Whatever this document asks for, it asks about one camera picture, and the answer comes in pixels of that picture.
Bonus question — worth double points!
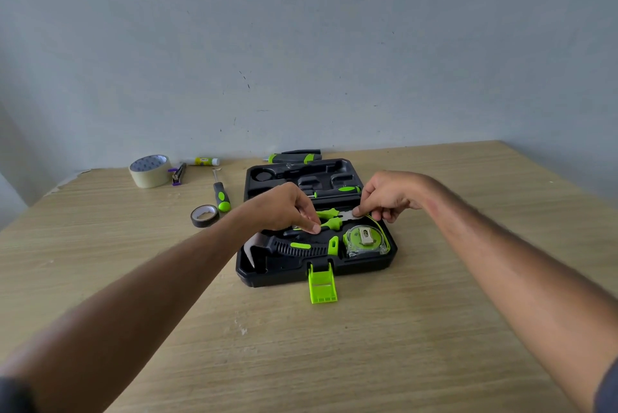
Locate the green black screwdriver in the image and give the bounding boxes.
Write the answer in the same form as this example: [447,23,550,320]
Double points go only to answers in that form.
[212,168,232,214]
[308,185,362,199]

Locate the person's right hand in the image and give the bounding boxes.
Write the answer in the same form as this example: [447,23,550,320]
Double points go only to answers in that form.
[352,170,437,225]

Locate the green tape measure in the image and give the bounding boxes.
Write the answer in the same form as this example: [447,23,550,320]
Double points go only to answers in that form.
[342,215,391,258]

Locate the person's left hand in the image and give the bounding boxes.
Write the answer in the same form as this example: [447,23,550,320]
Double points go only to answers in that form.
[240,182,322,235]

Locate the black green utility knife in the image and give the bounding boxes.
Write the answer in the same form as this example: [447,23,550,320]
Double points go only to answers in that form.
[263,149,323,165]

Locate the beige masking tape roll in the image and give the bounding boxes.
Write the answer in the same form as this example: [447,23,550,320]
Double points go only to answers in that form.
[128,154,173,189]

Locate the black handled claw hammer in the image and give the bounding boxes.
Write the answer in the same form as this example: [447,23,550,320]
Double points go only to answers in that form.
[243,232,340,270]

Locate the green handled pliers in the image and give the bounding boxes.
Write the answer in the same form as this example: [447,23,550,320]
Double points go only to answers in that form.
[292,207,369,235]

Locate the person's left forearm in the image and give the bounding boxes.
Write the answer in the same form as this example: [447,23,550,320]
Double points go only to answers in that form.
[0,203,264,413]

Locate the black tape roll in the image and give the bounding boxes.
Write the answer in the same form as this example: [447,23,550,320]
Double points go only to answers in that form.
[190,204,221,228]

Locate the person's right forearm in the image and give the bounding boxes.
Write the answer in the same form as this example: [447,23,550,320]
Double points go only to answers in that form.
[419,175,618,413]

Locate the black plastic tool case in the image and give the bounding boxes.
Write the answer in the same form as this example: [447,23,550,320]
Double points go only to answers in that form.
[235,158,398,289]

